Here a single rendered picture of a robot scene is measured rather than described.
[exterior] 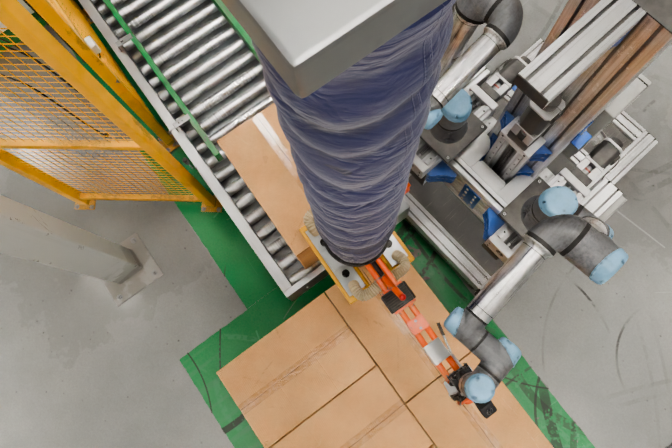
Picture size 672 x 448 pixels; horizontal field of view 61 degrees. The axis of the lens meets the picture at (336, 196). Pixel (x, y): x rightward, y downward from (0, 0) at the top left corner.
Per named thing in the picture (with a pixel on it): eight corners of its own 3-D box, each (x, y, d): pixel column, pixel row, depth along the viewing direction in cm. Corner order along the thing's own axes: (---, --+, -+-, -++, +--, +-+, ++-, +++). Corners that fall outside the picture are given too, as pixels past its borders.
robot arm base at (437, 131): (448, 100, 230) (451, 90, 221) (475, 126, 227) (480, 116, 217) (421, 124, 228) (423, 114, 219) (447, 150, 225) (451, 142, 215)
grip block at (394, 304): (379, 296, 199) (379, 294, 193) (401, 280, 200) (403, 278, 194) (393, 316, 197) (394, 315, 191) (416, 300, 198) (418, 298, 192)
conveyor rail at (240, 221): (59, -30, 330) (41, -52, 312) (66, -35, 330) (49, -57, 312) (288, 296, 276) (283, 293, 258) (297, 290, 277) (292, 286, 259)
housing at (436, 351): (421, 348, 194) (422, 348, 189) (437, 336, 194) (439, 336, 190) (433, 366, 192) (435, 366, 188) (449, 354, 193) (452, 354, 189)
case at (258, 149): (236, 169, 279) (216, 140, 240) (304, 123, 283) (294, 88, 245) (305, 269, 265) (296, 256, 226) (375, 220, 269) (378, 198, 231)
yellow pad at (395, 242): (340, 202, 218) (339, 198, 213) (361, 187, 219) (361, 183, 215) (392, 275, 210) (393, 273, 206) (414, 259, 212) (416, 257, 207)
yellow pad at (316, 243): (298, 230, 216) (297, 227, 211) (320, 215, 217) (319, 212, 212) (350, 305, 208) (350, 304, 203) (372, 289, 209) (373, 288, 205)
